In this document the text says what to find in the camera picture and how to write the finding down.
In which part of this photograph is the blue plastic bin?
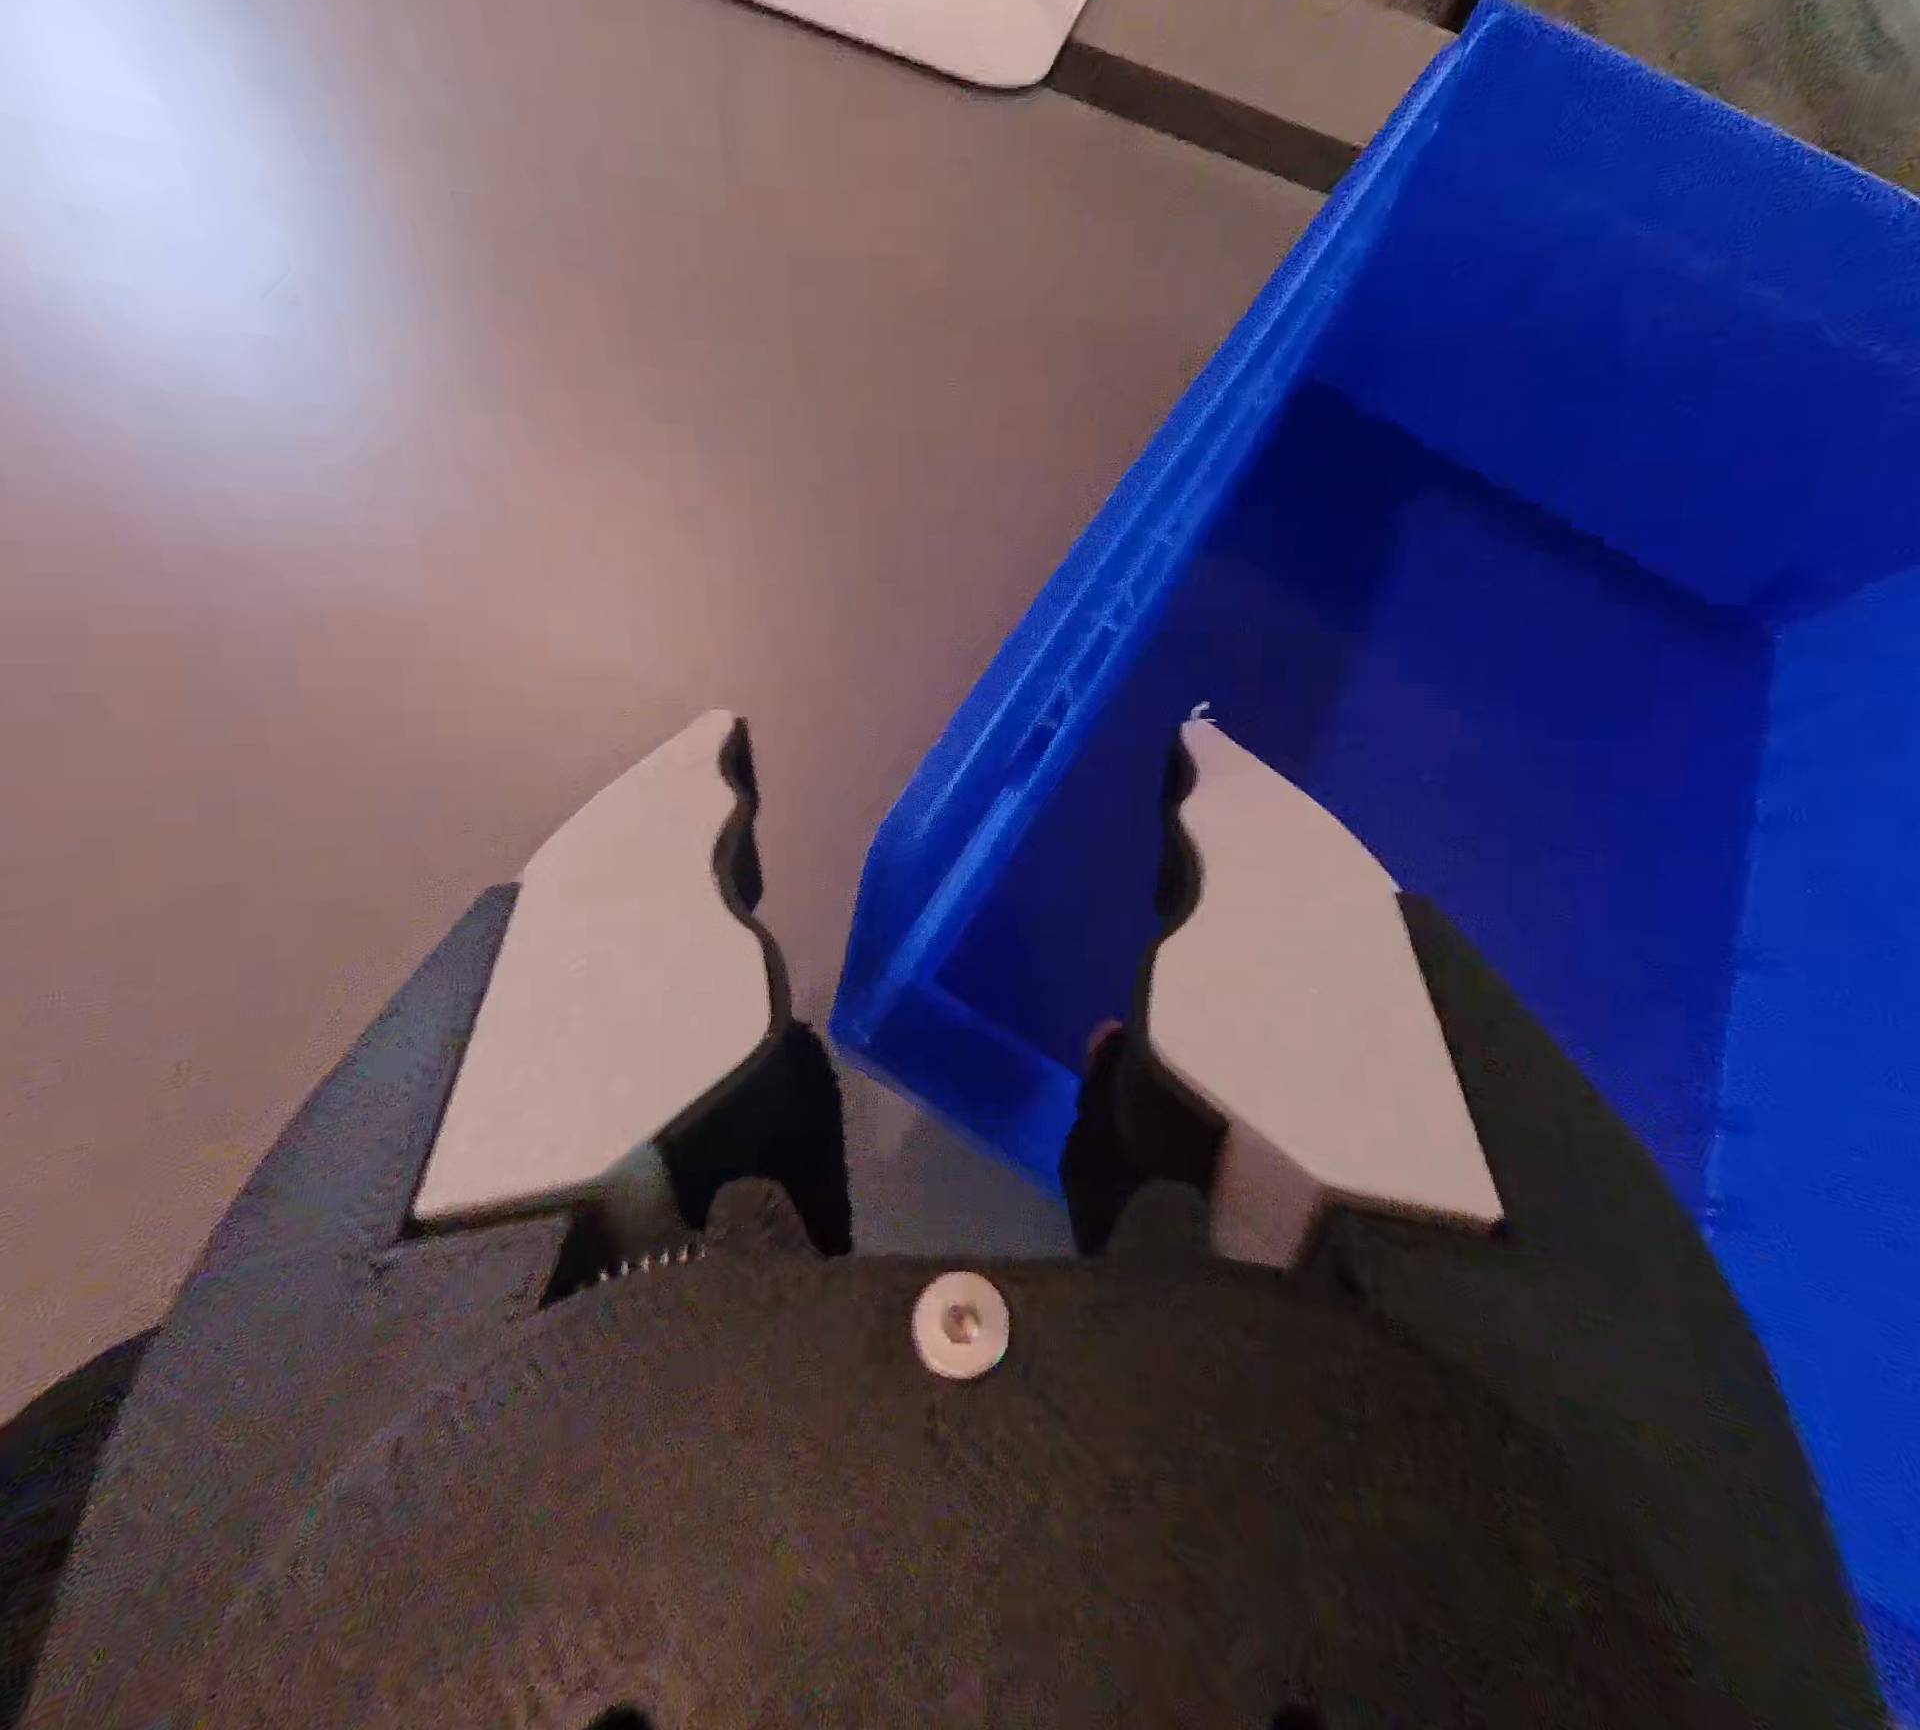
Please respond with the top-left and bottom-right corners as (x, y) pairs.
(830, 0), (1920, 1730)

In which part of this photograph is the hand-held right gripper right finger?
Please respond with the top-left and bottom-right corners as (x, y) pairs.
(1136, 718), (1509, 1271)

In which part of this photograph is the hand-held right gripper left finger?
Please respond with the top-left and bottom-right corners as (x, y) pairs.
(407, 709), (797, 1279)

